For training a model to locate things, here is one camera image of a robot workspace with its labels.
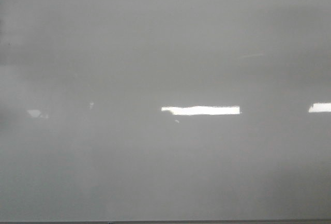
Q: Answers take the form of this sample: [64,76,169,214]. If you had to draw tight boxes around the white whiteboard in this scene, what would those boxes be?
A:
[1,0,330,221]

